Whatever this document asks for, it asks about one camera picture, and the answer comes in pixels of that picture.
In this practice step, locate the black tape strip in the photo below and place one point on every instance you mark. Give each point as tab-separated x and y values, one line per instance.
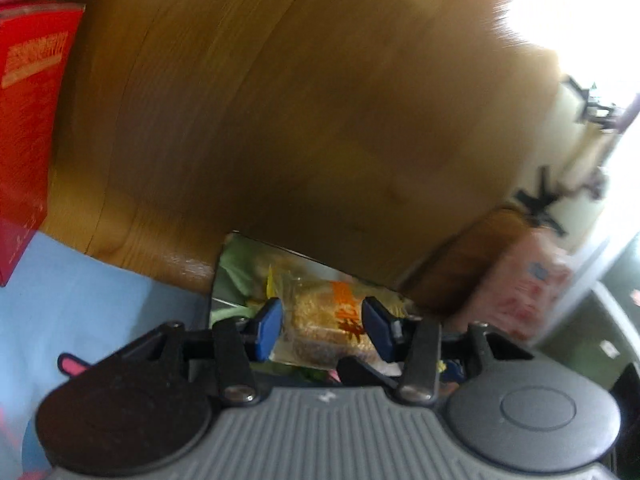
540	200

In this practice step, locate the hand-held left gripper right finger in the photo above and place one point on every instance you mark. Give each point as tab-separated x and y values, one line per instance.
377	330

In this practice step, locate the blue cartoon printed blanket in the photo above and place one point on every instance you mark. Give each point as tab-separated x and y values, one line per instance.
100	300

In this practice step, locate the red gift box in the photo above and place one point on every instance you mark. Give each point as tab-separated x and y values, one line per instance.
30	135

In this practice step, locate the brown woven seat mat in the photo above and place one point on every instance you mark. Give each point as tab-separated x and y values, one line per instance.
465	260

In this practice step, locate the black tin box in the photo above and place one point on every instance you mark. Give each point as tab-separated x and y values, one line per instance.
225	247

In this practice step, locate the wooden headboard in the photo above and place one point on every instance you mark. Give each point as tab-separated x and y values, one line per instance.
300	110

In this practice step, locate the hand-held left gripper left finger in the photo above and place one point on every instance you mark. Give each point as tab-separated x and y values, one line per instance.
265	330

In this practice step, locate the pink snack bag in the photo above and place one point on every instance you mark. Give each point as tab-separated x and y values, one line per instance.
520	285

